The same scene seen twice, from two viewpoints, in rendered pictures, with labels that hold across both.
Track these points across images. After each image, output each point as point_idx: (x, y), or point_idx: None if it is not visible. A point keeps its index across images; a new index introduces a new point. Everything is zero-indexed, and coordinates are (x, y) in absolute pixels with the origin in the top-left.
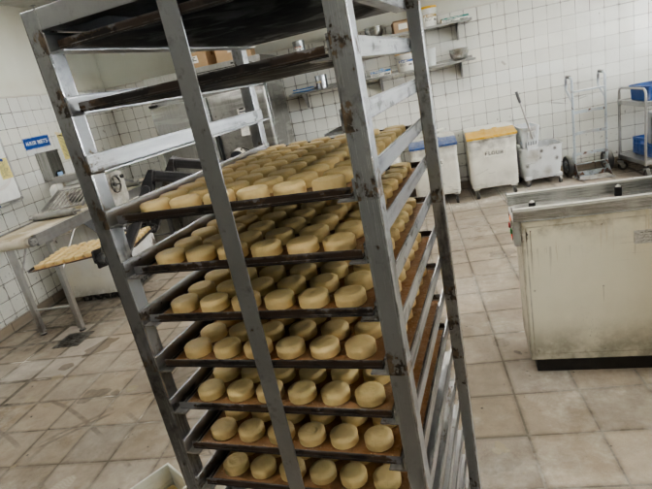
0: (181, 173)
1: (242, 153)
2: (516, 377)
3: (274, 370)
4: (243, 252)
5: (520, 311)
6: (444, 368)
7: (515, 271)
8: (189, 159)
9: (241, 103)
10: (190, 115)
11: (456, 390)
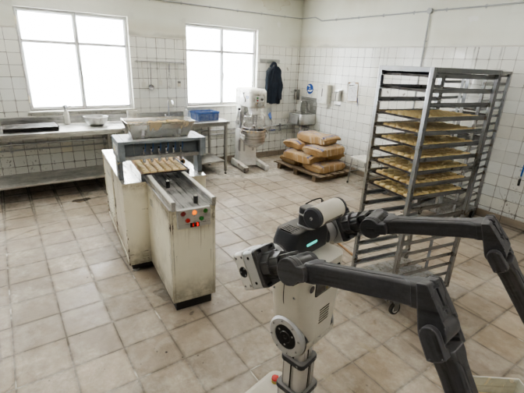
0: (436, 217)
1: (438, 117)
2: (223, 306)
3: (446, 161)
4: (456, 123)
5: (123, 327)
6: (373, 192)
7: (12, 354)
8: (385, 272)
9: None
10: (465, 95)
11: (252, 327)
